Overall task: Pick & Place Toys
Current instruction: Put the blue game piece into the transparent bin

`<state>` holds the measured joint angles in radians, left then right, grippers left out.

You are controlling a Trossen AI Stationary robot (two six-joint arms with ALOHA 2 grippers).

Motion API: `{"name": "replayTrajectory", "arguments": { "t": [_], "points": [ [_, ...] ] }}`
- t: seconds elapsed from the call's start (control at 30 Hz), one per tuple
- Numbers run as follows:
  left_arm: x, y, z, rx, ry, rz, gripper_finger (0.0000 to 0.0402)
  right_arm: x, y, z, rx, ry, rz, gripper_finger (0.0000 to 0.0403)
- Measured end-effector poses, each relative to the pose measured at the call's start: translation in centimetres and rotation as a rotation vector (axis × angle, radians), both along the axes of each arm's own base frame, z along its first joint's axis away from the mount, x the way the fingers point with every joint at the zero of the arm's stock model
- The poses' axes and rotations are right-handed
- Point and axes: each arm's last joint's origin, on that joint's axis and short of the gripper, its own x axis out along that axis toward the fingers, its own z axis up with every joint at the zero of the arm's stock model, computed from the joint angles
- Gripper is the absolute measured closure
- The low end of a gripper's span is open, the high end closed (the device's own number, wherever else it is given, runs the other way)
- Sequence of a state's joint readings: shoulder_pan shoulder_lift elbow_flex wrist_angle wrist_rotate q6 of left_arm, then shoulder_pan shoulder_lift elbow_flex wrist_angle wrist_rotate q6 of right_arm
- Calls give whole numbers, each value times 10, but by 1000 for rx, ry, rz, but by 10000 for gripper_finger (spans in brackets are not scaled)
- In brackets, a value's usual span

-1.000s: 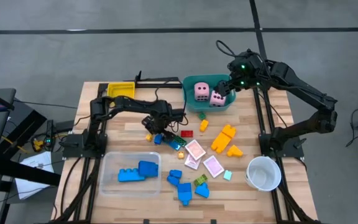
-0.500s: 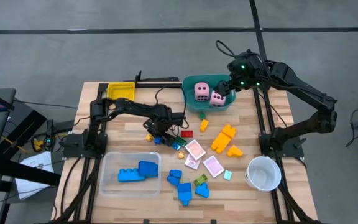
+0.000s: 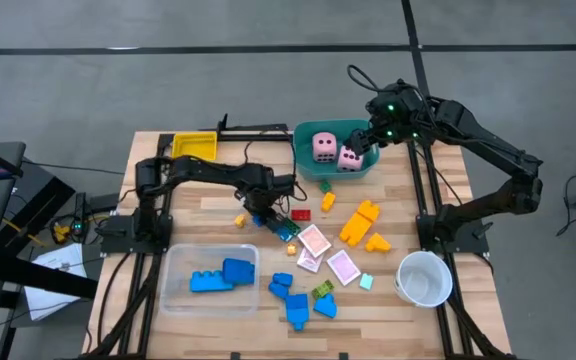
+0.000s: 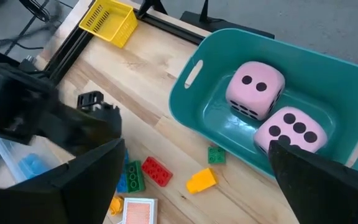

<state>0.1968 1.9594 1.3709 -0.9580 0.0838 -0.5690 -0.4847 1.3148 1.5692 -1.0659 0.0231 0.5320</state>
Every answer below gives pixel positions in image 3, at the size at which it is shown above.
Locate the black stand base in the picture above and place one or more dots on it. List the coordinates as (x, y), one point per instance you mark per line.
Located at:
(43, 282)

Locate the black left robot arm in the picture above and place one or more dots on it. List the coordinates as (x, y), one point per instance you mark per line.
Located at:
(208, 170)

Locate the small blue cube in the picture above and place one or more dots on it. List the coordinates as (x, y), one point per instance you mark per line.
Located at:
(257, 220)

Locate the small orange cube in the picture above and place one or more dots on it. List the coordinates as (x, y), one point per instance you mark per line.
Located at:
(291, 249)

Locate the white paper sheets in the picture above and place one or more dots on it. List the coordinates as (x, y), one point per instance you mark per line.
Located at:
(53, 305)

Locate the yellow plastic basket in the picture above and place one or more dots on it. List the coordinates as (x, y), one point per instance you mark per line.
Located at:
(193, 147)

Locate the blue patterned rectangular toy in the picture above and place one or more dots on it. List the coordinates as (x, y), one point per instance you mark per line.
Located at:
(286, 232)

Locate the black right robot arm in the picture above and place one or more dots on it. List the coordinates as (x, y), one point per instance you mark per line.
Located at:
(493, 145)

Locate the black aluminium table frame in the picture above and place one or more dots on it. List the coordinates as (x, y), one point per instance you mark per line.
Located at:
(248, 136)

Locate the small yellow toy block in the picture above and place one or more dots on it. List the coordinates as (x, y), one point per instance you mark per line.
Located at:
(328, 202)

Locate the blue single-stud toy block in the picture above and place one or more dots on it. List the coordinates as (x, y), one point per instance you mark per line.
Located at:
(297, 307)

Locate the small light cyan block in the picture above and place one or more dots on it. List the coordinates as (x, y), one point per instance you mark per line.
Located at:
(366, 282)

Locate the small yellow cube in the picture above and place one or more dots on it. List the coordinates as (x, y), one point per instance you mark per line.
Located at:
(240, 221)

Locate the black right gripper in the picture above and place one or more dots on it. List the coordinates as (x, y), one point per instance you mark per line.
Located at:
(385, 132)

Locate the blue two-stud toy block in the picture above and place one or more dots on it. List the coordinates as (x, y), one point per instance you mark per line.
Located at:
(325, 306)

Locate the red toy block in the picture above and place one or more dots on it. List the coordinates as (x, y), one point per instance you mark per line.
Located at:
(301, 215)

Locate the long blue toy block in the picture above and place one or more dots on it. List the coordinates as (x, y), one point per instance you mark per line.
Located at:
(208, 283)

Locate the pink foam die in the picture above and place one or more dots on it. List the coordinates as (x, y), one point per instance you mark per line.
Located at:
(350, 161)
(324, 145)

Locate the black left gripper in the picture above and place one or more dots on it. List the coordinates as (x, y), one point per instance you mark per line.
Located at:
(265, 197)

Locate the teal plastic bin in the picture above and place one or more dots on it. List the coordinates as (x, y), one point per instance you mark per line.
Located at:
(304, 160)

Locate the lime green toy block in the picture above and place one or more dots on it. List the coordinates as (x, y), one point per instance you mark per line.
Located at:
(322, 289)

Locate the black power supply box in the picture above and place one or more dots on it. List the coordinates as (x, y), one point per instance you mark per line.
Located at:
(103, 202)

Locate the small blue toy block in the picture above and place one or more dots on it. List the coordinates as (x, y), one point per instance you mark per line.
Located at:
(283, 279)
(277, 290)

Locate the large yellow toy block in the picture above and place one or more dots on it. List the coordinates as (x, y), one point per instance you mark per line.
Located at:
(358, 225)

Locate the clear plastic container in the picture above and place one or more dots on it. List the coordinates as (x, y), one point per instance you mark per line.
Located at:
(178, 300)

